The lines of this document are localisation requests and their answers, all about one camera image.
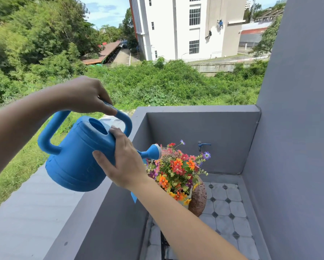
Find pale green flower pot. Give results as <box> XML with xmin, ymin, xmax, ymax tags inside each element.
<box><xmin>175</xmin><ymin>186</ymin><xmax>193</xmax><ymax>209</ymax></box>

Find grey corrugated roof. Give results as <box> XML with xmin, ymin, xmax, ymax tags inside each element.
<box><xmin>0</xmin><ymin>115</ymin><xmax>130</xmax><ymax>260</ymax></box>

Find person's left forearm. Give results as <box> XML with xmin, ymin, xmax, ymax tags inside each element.
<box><xmin>0</xmin><ymin>85</ymin><xmax>81</xmax><ymax>187</ymax></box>

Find long red-roofed shed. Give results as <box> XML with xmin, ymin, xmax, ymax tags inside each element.
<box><xmin>80</xmin><ymin>40</ymin><xmax>122</xmax><ymax>65</ymax></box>

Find grassy overgrown slope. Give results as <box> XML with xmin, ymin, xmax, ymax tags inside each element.
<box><xmin>0</xmin><ymin>58</ymin><xmax>268</xmax><ymax>216</ymax></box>

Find blue plastic watering can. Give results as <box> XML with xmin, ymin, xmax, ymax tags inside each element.
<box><xmin>37</xmin><ymin>101</ymin><xmax>162</xmax><ymax>192</ymax></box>

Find green trees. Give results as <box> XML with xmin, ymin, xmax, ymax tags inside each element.
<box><xmin>0</xmin><ymin>0</ymin><xmax>138</xmax><ymax>106</ymax></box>

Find person's left hand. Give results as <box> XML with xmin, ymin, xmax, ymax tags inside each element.
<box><xmin>67</xmin><ymin>76</ymin><xmax>118</xmax><ymax>117</ymax></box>

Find colourful flowers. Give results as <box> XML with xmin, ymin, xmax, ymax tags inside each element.
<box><xmin>145</xmin><ymin>140</ymin><xmax>212</xmax><ymax>206</ymax></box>

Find low red-trimmed building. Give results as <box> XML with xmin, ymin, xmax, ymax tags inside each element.
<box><xmin>239</xmin><ymin>9</ymin><xmax>284</xmax><ymax>48</ymax></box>

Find person's right forearm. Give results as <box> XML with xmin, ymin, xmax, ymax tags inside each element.
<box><xmin>129</xmin><ymin>177</ymin><xmax>248</xmax><ymax>260</ymax></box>

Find tall white building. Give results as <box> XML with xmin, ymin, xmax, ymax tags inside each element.
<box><xmin>128</xmin><ymin>0</ymin><xmax>248</xmax><ymax>61</ymax></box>

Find person's right hand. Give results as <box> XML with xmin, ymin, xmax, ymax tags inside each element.
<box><xmin>92</xmin><ymin>126</ymin><xmax>149</xmax><ymax>190</ymax></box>

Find round wooden stool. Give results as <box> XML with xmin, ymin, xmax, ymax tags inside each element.
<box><xmin>188</xmin><ymin>177</ymin><xmax>208</xmax><ymax>217</ymax></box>

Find concrete retaining wall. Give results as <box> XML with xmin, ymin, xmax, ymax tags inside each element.
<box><xmin>189</xmin><ymin>55</ymin><xmax>270</xmax><ymax>76</ymax></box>

